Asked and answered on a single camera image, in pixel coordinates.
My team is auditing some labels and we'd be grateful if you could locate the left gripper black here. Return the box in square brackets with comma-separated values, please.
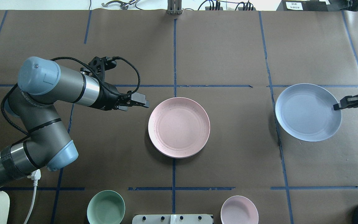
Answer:
[97, 86, 149, 111]

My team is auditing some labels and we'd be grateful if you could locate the blue plate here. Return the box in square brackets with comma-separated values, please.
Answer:
[275, 83, 342, 142]

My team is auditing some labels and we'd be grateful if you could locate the pink plate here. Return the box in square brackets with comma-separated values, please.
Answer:
[148, 97, 210, 159]

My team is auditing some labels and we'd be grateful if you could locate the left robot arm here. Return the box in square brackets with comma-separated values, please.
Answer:
[0, 56, 149, 187]

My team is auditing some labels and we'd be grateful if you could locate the black power box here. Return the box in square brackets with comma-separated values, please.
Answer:
[276, 0, 328, 12]

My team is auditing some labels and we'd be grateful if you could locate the green bowl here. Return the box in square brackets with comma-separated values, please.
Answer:
[87, 190, 126, 224]

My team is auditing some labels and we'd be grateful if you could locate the pink bowl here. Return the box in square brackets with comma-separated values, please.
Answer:
[220, 195, 259, 224]

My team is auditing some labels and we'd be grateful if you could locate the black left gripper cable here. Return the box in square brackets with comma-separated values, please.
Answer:
[1, 57, 141, 136]

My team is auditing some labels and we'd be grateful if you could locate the aluminium frame post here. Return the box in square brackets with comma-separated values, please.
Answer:
[167, 0, 183, 15]

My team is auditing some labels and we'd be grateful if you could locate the white toaster cord plug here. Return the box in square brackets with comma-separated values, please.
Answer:
[24, 169, 42, 224]

